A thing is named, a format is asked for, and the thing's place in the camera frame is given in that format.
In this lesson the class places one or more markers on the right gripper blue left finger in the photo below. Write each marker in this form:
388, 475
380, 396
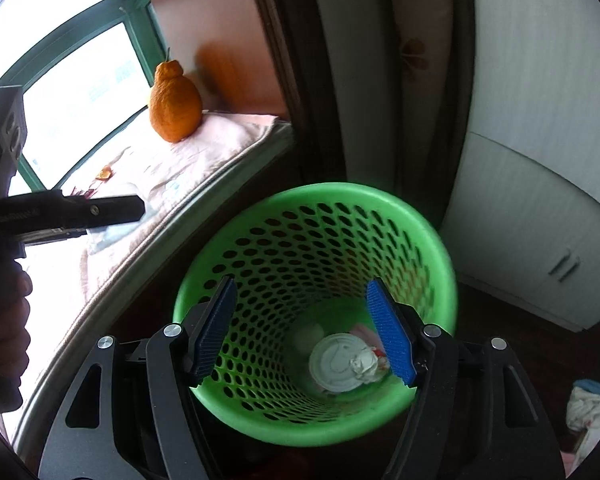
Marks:
129, 412

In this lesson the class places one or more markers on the white wardrobe cabinet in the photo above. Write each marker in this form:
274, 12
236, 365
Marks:
524, 217

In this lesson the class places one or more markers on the left human hand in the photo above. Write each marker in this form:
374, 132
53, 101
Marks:
14, 337

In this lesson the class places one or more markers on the red white paper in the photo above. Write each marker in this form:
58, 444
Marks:
370, 365

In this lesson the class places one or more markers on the orange peel piece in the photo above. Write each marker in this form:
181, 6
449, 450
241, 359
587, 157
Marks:
105, 174

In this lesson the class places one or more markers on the green perforated trash basket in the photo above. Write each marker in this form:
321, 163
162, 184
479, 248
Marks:
301, 261

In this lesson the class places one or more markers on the green window frame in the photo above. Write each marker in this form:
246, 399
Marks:
85, 68

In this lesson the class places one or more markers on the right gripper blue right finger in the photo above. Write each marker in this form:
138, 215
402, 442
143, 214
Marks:
475, 414

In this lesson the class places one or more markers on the crumpled floral cloth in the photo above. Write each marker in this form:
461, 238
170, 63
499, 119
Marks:
583, 420

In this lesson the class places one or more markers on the large orange citrus fruit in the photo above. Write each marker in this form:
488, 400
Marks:
175, 104

